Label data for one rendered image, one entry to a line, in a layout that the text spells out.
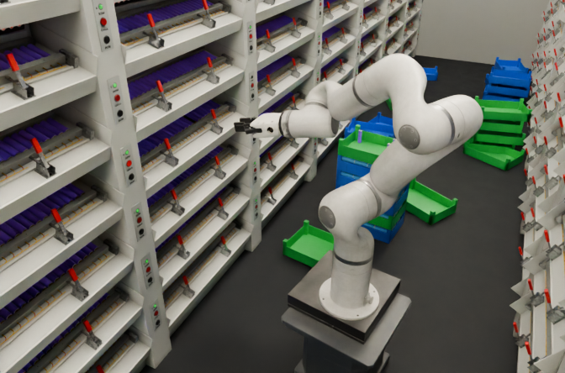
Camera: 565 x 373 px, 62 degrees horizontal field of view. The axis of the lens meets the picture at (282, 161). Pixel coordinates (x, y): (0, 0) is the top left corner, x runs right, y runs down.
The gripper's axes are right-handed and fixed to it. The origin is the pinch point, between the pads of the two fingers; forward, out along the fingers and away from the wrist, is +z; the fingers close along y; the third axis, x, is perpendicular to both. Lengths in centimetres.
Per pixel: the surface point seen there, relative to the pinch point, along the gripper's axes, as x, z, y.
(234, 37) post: 22.4, 15.9, 30.8
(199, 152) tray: -9.3, 19.0, -1.9
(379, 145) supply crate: -46, -17, 85
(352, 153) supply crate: -41, -9, 67
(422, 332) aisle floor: -93, -47, 17
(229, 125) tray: -8.2, 20.1, 19.7
